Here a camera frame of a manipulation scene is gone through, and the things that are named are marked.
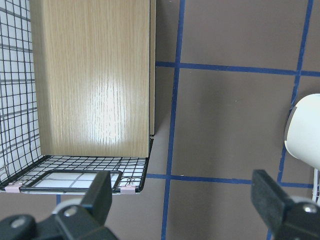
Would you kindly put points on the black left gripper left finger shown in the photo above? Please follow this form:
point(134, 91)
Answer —
point(86, 220)

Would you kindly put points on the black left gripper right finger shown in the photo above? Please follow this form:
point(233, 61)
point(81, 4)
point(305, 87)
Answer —
point(287, 217)

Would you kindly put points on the white toaster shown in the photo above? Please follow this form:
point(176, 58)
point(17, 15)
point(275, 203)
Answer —
point(302, 131)

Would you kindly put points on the pink binder clip right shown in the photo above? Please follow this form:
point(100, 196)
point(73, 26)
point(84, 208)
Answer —
point(128, 188)

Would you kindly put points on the pink binder clip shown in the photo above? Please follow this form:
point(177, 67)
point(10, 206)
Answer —
point(128, 188)
point(13, 187)

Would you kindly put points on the pink binder clip left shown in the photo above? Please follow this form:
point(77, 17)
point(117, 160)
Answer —
point(13, 187)

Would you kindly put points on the wire basket with wooden shelf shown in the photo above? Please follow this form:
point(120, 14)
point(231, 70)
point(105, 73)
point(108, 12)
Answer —
point(77, 81)

